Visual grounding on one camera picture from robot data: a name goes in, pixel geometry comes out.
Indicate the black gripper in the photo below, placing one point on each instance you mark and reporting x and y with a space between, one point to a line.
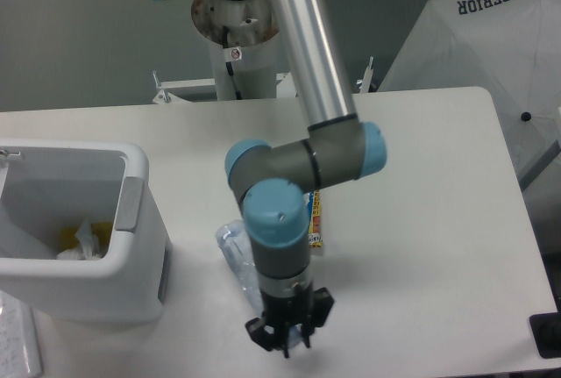
290 318

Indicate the crushed clear plastic bottle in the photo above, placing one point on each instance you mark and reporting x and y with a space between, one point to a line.
236 246

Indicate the blue raccoon snack bag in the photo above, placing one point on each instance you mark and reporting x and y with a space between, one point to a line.
314 207

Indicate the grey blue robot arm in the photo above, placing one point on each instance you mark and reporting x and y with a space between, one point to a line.
270 182

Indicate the white plastic trash can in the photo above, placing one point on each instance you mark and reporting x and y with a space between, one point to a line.
48 185

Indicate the yellow trash piece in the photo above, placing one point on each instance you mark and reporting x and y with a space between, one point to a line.
103 231

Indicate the white crumpled tissue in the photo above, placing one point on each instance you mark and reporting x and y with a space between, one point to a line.
87 248

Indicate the black device at edge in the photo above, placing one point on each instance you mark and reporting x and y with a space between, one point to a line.
546 331

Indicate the handwritten paper sheet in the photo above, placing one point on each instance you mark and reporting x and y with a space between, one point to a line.
20 354

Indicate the white superior umbrella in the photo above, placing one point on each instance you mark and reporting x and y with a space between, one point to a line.
511 48

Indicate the white metal bracket middle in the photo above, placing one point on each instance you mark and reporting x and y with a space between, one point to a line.
286 87

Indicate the white metal bracket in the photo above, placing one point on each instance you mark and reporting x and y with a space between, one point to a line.
366 84
194 91
286 87

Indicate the white metal bracket right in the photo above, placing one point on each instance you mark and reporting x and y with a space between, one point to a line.
366 84

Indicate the white metal bracket left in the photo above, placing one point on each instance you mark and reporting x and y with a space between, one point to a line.
194 91

